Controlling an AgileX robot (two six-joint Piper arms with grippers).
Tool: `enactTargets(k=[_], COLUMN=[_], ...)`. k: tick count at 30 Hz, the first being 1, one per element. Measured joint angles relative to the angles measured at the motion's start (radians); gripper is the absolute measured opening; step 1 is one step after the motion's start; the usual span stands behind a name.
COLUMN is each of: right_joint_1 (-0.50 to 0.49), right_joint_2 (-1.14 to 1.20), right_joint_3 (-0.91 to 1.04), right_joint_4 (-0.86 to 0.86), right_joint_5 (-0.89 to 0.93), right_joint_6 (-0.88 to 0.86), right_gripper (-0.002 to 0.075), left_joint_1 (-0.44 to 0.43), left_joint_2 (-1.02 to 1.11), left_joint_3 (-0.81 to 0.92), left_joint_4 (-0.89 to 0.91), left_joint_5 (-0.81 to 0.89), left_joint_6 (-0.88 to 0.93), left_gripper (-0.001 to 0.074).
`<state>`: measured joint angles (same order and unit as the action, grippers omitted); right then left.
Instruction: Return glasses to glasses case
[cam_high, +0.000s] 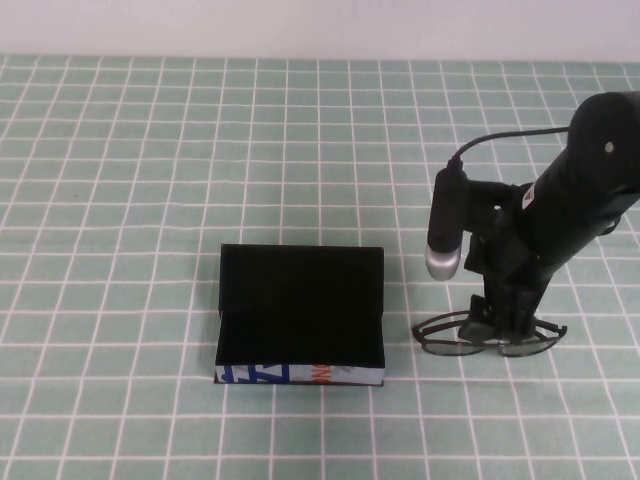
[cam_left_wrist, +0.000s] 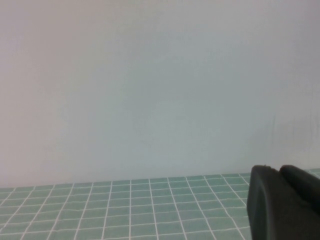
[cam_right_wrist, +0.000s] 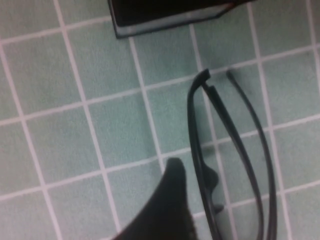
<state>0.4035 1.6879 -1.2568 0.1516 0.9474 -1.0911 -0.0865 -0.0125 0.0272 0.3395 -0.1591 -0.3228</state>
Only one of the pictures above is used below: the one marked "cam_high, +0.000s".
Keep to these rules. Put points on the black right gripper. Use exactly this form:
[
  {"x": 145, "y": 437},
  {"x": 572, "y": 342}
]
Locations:
[{"x": 510, "y": 270}]

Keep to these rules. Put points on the dark framed glasses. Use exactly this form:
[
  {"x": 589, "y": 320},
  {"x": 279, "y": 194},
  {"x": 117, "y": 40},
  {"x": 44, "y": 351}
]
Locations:
[{"x": 442, "y": 349}]

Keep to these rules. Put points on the black printed glasses case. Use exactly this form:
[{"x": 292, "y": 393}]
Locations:
[{"x": 300, "y": 300}]

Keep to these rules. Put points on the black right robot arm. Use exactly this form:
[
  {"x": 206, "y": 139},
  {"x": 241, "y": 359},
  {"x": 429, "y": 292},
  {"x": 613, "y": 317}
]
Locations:
[{"x": 590, "y": 165}]

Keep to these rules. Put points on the green white checked tablecloth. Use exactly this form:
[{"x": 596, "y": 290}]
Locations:
[{"x": 100, "y": 200}]

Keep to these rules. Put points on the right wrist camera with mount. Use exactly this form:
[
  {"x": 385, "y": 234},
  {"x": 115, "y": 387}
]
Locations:
[{"x": 445, "y": 215}]

